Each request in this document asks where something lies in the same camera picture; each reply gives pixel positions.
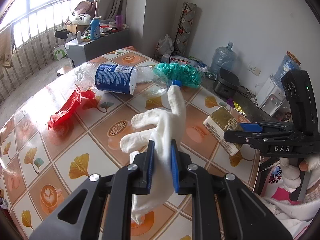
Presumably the white gloved right hand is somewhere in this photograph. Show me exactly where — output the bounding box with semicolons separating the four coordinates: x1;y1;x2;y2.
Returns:
280;153;319;192

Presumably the gold snack wrapper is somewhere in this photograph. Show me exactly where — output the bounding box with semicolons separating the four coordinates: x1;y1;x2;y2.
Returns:
203;106;244;156

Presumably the purple cup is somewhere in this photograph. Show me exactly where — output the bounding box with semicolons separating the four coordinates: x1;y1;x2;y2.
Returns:
116;15;123;30

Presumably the small wooden stool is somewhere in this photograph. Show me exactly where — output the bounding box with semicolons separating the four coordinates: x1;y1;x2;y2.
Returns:
56;66;73;77

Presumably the clear Pepsi plastic bottle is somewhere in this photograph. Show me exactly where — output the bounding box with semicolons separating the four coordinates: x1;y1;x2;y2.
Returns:
75;62;182;99

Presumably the green plastic bag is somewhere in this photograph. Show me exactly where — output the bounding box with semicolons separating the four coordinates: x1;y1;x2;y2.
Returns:
156;62;202;88

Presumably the blue detergent bottle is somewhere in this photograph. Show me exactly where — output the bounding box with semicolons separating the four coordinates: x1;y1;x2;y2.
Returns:
90;17;100;40

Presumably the white cloth glove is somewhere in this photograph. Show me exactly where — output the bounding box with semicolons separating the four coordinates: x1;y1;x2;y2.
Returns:
120;85;186;224

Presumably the grey cabinet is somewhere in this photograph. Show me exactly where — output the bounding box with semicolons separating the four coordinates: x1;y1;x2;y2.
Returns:
65;29;130;67

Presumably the white water dispenser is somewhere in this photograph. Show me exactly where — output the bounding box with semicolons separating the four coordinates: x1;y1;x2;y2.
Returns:
256;74;289;116

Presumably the large blue water jug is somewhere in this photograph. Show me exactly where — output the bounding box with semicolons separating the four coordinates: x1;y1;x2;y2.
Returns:
209;42;237;75

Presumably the green white paper bag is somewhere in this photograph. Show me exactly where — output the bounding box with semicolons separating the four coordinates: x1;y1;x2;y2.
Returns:
53;44;67;61

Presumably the black rice cooker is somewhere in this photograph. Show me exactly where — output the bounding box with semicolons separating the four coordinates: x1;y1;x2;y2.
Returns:
213;68;240;99

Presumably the white plastic bag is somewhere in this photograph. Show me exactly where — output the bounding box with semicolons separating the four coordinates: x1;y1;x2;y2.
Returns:
155;34;174;59

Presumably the patterned table cover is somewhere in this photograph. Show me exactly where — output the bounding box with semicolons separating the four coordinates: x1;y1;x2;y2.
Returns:
1;51;259;239

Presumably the folded patterned board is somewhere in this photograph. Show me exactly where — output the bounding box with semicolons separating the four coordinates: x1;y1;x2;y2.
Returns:
174;2;197;56

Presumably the red foil wrapper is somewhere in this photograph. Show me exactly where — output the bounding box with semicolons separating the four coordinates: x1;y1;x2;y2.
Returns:
47;87;95;130

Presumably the metal balcony railing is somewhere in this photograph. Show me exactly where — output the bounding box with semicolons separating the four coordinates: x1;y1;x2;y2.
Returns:
1;0;80;102

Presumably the water jug on dispenser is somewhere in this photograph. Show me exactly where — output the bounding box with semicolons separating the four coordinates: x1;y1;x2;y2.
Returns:
272;51;300;90

